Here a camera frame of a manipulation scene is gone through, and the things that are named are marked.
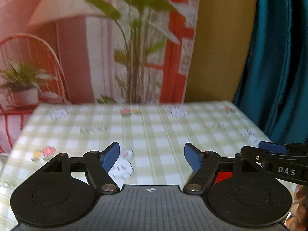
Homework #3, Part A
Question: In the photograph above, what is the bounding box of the green checked bunny tablecloth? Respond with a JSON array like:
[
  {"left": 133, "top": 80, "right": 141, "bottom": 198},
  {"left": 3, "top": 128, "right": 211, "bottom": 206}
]
[{"left": 1, "top": 101, "right": 268, "bottom": 230}]

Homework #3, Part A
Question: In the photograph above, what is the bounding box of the wooden board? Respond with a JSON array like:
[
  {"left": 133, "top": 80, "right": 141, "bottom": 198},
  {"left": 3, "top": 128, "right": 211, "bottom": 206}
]
[{"left": 185, "top": 0, "right": 256, "bottom": 102}]

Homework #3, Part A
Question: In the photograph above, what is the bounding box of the person's right hand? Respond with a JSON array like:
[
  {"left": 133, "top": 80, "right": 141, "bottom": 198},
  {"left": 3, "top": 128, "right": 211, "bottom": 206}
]
[{"left": 288, "top": 185, "right": 307, "bottom": 231}]

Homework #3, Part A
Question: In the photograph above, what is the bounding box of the teal curtain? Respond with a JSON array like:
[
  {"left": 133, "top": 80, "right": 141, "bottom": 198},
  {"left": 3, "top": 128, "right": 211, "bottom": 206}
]
[{"left": 233, "top": 0, "right": 307, "bottom": 143}]

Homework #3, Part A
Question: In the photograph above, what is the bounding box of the printed room backdrop cloth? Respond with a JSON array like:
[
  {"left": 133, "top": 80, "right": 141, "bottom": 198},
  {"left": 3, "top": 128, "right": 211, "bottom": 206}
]
[{"left": 1, "top": 0, "right": 199, "bottom": 153}]

